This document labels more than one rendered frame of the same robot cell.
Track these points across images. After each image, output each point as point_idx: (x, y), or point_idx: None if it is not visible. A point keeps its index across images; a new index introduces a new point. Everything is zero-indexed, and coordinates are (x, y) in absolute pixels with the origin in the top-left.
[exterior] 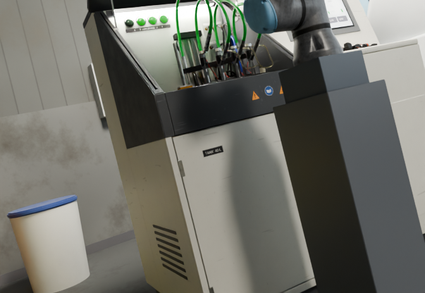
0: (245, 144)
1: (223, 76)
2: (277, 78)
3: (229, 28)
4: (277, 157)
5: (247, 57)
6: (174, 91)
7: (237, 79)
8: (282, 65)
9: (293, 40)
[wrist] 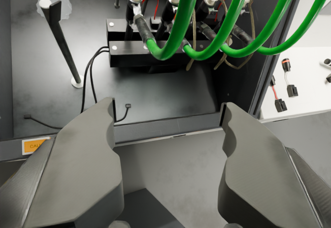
0: (119, 144)
1: (159, 34)
2: (200, 130)
3: (200, 59)
4: (149, 140)
5: (223, 18)
6: (9, 159)
7: (138, 139)
8: (243, 79)
9: (323, 13)
